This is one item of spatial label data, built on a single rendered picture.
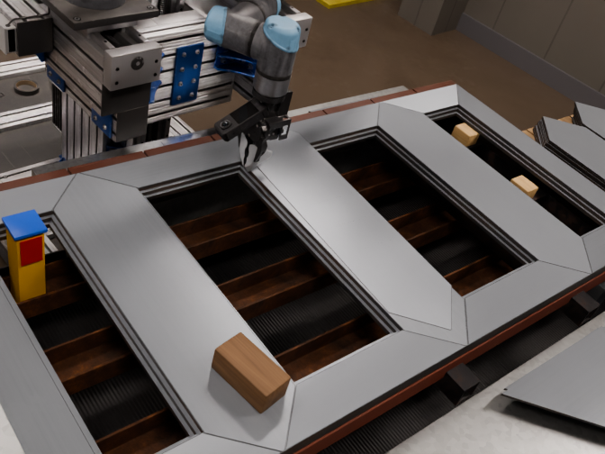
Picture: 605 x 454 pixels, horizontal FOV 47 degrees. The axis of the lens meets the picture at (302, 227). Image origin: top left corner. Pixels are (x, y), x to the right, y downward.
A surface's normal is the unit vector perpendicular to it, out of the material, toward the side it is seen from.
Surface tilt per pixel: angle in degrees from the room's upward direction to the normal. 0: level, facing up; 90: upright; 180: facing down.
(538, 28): 90
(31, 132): 0
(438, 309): 0
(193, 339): 0
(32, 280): 90
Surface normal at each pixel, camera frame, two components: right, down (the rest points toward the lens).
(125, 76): 0.66, 0.59
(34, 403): 0.22, -0.74
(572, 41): -0.72, 0.33
